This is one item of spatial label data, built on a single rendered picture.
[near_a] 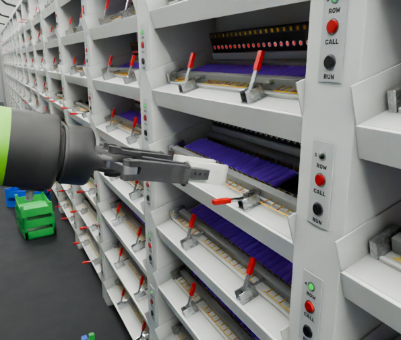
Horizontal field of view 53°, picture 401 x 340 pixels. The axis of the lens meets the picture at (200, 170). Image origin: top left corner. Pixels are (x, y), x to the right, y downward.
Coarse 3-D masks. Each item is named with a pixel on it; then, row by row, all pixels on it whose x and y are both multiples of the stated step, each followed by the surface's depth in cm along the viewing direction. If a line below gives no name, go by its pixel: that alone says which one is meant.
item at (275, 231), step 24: (168, 144) 115; (264, 144) 96; (192, 192) 96; (216, 192) 86; (240, 192) 83; (240, 216) 77; (264, 216) 72; (288, 216) 61; (264, 240) 72; (288, 240) 64
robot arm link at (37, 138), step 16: (16, 112) 45; (32, 112) 47; (16, 128) 44; (32, 128) 45; (48, 128) 46; (16, 144) 43; (32, 144) 44; (48, 144) 45; (64, 144) 47; (16, 160) 44; (32, 160) 44; (48, 160) 45; (16, 176) 45; (32, 176) 45; (48, 176) 46; (32, 192) 49
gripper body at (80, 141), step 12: (72, 132) 48; (84, 132) 49; (72, 144) 47; (84, 144) 48; (72, 156) 47; (84, 156) 48; (96, 156) 48; (108, 156) 49; (120, 156) 50; (132, 156) 53; (72, 168) 47; (84, 168) 48; (96, 168) 49; (108, 168) 49; (60, 180) 49; (72, 180) 49; (84, 180) 49
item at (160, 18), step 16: (160, 0) 105; (176, 0) 100; (192, 0) 83; (208, 0) 77; (224, 0) 73; (240, 0) 69; (256, 0) 65; (272, 0) 62; (288, 0) 59; (304, 0) 56; (160, 16) 99; (176, 16) 92; (192, 16) 86; (208, 16) 80
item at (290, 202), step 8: (176, 152) 112; (184, 152) 107; (192, 152) 105; (232, 176) 86; (240, 176) 84; (224, 184) 87; (240, 184) 84; (248, 184) 81; (256, 184) 79; (264, 184) 78; (264, 192) 76; (272, 192) 75; (280, 192) 74; (272, 200) 75; (280, 200) 72; (288, 200) 70; (296, 200) 70; (272, 208) 72; (288, 208) 71; (296, 208) 69
